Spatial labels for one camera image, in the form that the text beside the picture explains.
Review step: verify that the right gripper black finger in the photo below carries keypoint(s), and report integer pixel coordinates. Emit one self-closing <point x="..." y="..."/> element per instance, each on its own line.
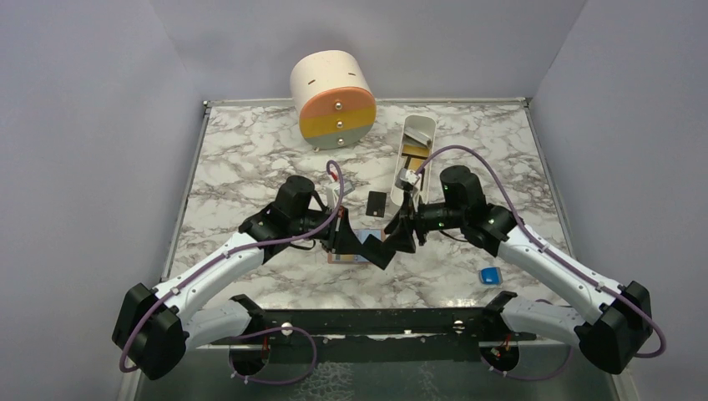
<point x="402" y="243"/>
<point x="399" y="224"/>

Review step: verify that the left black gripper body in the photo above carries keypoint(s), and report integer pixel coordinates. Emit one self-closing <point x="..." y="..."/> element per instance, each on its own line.
<point x="311" y="221"/>

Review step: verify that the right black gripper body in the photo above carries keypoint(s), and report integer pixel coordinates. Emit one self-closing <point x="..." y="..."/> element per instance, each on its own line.
<point x="432" y="216"/>

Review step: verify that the dark credit card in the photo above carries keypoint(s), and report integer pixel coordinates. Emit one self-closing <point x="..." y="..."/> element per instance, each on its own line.
<point x="372" y="243"/>

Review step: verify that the brown leather card holder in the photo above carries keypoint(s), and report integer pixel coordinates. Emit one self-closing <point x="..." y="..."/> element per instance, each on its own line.
<point x="361" y="235"/>

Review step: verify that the gold black striped card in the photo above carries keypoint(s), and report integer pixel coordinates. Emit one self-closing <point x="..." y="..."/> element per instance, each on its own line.
<point x="412" y="163"/>

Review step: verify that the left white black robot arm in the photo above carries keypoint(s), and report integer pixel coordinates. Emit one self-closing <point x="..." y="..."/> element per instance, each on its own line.
<point x="151" y="330"/>

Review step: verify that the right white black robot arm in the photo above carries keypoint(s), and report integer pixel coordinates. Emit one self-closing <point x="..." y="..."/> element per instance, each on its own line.
<point x="605" y="320"/>

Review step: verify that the cards stack in tray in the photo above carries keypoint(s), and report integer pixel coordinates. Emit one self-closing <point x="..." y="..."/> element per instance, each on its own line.
<point x="416" y="143"/>

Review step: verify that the small blue object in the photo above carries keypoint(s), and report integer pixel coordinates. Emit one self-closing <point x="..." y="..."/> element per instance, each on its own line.
<point x="491" y="276"/>

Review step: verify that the long white oval tray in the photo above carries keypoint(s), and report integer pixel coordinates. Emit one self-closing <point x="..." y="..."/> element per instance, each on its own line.
<point x="427" y="125"/>

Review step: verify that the round drawer cabinet orange yellow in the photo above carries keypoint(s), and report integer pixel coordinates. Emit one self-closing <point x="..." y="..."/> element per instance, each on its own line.
<point x="334" y="104"/>

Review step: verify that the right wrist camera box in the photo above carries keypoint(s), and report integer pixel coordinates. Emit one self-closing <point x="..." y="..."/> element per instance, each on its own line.
<point x="406" y="180"/>

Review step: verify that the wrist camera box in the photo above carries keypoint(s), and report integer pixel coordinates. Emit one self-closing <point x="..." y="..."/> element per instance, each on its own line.
<point x="406" y="180"/>
<point x="333" y="193"/>

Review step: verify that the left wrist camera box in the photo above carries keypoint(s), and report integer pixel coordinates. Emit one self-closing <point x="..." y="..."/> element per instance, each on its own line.
<point x="333" y="193"/>

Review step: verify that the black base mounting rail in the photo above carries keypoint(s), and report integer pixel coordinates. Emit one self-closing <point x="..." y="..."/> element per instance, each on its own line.
<point x="373" y="335"/>

